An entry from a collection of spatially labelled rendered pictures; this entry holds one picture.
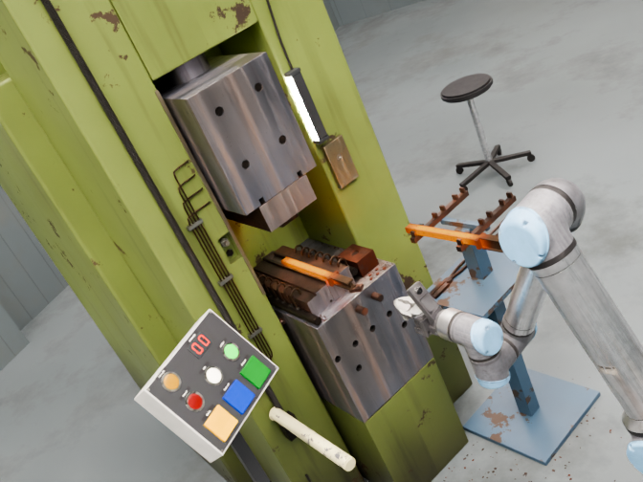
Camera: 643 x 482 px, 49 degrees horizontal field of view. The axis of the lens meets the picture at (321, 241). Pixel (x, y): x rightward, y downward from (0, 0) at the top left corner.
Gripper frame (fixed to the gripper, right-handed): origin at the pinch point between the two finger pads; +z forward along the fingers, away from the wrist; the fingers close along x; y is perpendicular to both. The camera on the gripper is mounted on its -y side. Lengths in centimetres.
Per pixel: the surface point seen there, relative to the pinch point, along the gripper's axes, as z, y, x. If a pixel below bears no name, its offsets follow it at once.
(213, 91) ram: 34, -74, -9
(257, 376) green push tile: 16.4, 0.0, -44.4
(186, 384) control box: 17, -13, -63
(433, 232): 15.6, 0.7, 33.4
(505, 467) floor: 7, 100, 20
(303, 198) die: 33.6, -29.9, 3.1
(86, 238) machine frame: 92, -40, -52
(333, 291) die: 33.6, 5.0, -1.5
